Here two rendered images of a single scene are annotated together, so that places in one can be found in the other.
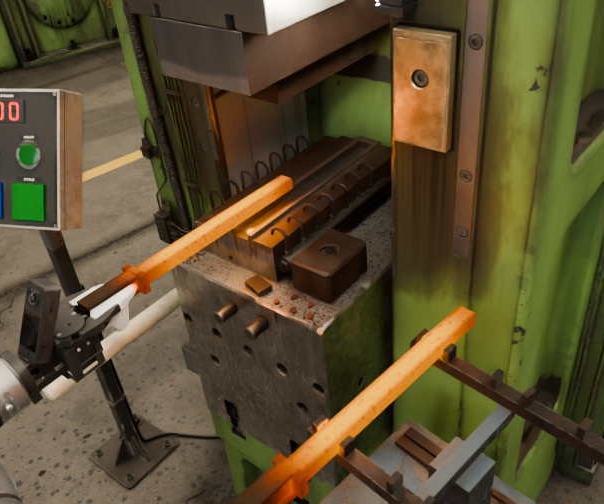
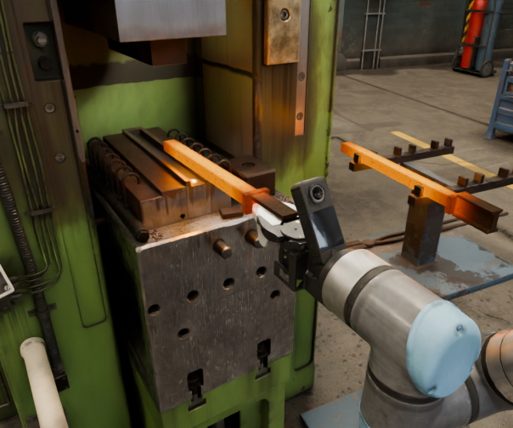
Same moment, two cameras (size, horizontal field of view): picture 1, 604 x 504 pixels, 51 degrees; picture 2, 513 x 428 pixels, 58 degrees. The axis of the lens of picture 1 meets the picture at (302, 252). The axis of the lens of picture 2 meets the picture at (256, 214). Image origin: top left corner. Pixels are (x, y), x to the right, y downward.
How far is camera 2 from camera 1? 1.13 m
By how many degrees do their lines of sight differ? 62
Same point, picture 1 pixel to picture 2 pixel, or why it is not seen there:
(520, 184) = (325, 70)
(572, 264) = not seen: hidden behind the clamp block
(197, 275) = (179, 240)
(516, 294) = (325, 143)
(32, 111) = not seen: outside the picture
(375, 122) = (115, 121)
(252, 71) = (222, 14)
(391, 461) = not seen: hidden behind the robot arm
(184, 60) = (155, 18)
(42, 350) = (341, 239)
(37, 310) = (326, 202)
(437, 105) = (295, 30)
